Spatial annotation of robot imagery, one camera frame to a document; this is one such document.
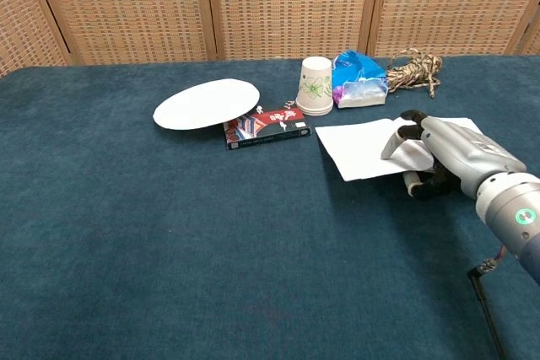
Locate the blue tissue pack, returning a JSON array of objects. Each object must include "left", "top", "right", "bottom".
[{"left": 331, "top": 50, "right": 389, "bottom": 110}]

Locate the white paper plate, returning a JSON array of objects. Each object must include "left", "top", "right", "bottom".
[{"left": 152, "top": 78, "right": 262, "bottom": 132}]

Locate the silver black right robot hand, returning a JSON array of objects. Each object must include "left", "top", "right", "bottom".
[{"left": 380, "top": 110, "right": 527, "bottom": 201}]

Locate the tan rope bundle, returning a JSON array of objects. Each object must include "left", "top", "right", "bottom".
[{"left": 385, "top": 48, "right": 445, "bottom": 99}]

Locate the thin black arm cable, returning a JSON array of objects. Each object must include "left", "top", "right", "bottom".
[{"left": 467, "top": 245, "right": 508, "bottom": 360}]

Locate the dark blue table mat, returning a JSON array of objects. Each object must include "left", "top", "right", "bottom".
[{"left": 0, "top": 55, "right": 540, "bottom": 360}]

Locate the white floral paper cup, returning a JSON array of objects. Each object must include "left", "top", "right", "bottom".
[{"left": 294, "top": 56, "right": 335, "bottom": 117}]

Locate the red black small packet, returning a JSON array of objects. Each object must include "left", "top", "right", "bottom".
[{"left": 222, "top": 106, "right": 313, "bottom": 152}]

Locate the white notebook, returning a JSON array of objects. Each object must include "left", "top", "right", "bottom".
[{"left": 314, "top": 116, "right": 484, "bottom": 183}]

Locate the woven bamboo screen panel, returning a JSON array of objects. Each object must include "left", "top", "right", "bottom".
[
  {"left": 365, "top": 0, "right": 540, "bottom": 59},
  {"left": 28, "top": 0, "right": 219, "bottom": 67},
  {"left": 516, "top": 0, "right": 540, "bottom": 56},
  {"left": 0, "top": 0, "right": 73, "bottom": 78},
  {"left": 204, "top": 0, "right": 383, "bottom": 62}
]

